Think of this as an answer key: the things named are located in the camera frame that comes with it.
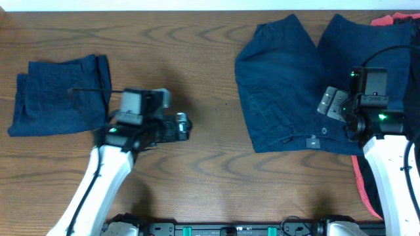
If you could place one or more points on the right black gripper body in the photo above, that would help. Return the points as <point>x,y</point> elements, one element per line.
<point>341,105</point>

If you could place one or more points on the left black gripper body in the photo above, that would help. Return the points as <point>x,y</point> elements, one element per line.
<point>163,130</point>

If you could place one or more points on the blue denim shorts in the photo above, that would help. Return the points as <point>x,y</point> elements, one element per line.
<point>282,75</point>

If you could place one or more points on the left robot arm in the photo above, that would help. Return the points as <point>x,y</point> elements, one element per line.
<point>115,152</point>

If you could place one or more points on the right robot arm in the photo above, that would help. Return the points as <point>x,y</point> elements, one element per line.
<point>379,131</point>

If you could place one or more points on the red and black garment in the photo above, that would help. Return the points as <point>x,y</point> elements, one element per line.
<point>364,177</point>

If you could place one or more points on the folded dark blue shorts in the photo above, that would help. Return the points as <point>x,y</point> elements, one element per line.
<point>63,98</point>

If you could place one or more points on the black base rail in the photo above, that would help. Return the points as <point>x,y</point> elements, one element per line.
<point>229,229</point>

